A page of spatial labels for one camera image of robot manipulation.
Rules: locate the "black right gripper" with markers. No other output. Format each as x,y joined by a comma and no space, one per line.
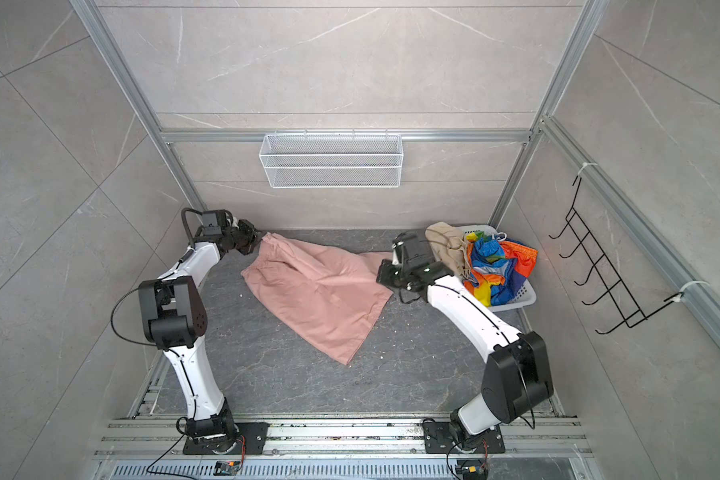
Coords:
386,274

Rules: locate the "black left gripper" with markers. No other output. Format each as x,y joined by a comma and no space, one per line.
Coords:
252,235

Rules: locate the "pink drawstring shorts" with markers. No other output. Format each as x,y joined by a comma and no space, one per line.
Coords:
326,295

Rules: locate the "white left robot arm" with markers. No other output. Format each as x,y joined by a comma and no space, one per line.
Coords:
175,320

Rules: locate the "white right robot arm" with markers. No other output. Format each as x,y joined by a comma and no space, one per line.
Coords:
517,375

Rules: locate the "beige shorts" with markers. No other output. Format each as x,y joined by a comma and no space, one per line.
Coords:
449,247

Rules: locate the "multicolour orange blue shorts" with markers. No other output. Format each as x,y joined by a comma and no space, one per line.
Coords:
498,267

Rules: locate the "white plastic laundry basket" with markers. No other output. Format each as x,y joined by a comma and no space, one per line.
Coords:
516,288

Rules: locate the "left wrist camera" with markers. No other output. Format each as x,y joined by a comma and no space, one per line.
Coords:
214,225

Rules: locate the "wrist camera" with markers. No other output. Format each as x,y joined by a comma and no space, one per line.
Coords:
214,225
411,251

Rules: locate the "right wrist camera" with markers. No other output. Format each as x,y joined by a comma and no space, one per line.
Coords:
411,251

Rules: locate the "white wire wall basket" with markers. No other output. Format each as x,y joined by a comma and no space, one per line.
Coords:
332,160

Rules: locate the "black wire hook rack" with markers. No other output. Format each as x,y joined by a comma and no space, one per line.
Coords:
602,268

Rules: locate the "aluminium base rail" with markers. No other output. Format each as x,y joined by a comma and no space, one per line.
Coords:
351,446

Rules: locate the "aluminium frame post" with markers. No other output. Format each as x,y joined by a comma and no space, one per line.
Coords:
92,19

